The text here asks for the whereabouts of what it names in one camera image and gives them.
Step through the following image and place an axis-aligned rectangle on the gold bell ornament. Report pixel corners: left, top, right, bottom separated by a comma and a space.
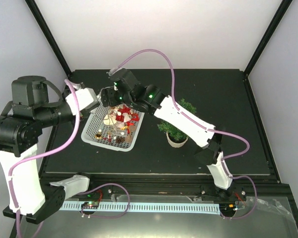
95, 133, 103, 140

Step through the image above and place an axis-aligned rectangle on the white tree pot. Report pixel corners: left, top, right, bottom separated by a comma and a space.
166, 133, 188, 148

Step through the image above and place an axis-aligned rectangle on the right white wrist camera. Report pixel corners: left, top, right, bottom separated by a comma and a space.
107, 68, 119, 77

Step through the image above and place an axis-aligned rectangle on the brown pine cone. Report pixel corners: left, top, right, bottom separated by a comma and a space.
115, 136, 125, 144

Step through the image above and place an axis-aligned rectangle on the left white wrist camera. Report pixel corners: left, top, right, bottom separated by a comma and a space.
65, 83, 99, 116

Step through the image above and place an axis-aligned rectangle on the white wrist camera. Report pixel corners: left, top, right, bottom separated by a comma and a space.
107, 68, 119, 77
65, 83, 99, 116

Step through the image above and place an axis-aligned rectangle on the white perforated plastic basket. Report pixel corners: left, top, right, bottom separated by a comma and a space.
81, 105, 144, 152

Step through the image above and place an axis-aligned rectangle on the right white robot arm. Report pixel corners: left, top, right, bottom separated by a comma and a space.
101, 68, 234, 200

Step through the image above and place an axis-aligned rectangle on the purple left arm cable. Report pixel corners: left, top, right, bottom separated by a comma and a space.
8, 79, 130, 238

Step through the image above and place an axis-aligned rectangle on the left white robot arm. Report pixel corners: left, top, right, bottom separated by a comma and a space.
0, 75, 98, 224

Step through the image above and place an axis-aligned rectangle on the cream heart ornament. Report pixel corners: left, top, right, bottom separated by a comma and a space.
103, 115, 117, 126

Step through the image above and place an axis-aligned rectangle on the small green christmas tree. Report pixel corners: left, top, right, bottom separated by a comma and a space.
157, 98, 197, 141

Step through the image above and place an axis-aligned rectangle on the white slotted cable duct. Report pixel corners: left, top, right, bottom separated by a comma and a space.
60, 201, 221, 215

